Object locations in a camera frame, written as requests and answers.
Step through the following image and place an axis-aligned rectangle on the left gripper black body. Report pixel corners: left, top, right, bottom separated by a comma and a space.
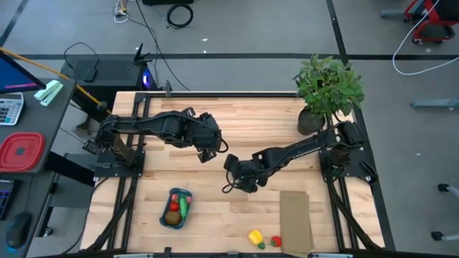
196, 145, 218, 165

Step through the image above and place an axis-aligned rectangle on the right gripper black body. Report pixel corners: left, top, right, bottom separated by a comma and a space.
222, 153, 268, 194

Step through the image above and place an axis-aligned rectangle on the green toy corn cob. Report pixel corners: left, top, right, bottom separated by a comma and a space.
179, 196, 190, 219

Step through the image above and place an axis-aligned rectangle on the brown toy kiwi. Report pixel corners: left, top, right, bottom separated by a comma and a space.
164, 210, 182, 227

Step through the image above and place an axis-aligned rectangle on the teal plastic tupperware container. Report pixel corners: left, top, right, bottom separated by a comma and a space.
158, 187, 194, 230

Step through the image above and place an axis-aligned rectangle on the yellow toy bell pepper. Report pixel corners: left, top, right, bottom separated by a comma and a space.
248, 229, 267, 251

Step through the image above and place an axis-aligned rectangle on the brown cardboard sheet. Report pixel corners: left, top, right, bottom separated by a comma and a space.
279, 190, 313, 257

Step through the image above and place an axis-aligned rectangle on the black plant pot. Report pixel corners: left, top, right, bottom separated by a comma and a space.
297, 107, 326, 136

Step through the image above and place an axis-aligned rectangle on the green leafy potted plant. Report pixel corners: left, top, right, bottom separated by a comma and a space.
293, 53, 366, 121

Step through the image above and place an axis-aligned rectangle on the black computer tower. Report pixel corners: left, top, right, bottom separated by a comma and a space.
60, 42, 159, 108

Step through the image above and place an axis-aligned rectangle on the black desk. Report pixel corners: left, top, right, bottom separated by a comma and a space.
0, 77, 78, 258

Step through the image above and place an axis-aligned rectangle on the mint green stapler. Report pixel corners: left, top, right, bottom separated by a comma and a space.
34, 79, 65, 108

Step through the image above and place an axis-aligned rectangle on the red container lid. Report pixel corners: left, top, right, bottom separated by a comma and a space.
0, 131, 47, 173

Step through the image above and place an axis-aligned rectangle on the black chair caster leg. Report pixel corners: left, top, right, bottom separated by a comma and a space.
430, 230, 459, 242
437, 183, 459, 199

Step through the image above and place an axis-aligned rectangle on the grey blue floor bar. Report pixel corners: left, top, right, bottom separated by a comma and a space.
410, 98, 459, 110

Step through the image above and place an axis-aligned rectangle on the grey desk calculator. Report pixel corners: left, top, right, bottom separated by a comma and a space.
0, 92, 25, 127

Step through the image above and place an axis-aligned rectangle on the black computer mouse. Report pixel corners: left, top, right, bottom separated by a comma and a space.
5, 211, 33, 250

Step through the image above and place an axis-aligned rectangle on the blue screen desk monitor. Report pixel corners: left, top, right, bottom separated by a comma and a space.
0, 48, 47, 95

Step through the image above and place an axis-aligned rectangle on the black keyboard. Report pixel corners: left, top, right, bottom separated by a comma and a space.
0, 178, 17, 221

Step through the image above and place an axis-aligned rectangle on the red and black cart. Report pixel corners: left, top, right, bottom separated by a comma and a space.
379, 0, 459, 45

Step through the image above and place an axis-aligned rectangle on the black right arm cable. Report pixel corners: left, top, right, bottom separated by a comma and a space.
221, 181, 240, 195

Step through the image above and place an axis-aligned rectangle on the long black floor cable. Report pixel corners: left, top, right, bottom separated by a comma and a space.
135, 0, 191, 92

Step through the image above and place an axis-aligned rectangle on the black aluminium table frame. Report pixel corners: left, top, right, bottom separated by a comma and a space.
80, 90, 395, 258

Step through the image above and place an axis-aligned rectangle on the coiled black cable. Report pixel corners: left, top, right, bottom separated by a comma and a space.
166, 3, 195, 29

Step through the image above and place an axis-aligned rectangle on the white cable bundle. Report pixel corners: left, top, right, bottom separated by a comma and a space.
113, 0, 131, 24

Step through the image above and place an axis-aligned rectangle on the orange yellow cable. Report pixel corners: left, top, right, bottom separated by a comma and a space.
0, 47, 109, 116

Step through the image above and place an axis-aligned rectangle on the long white floor cable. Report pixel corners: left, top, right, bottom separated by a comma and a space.
392, 0, 459, 77

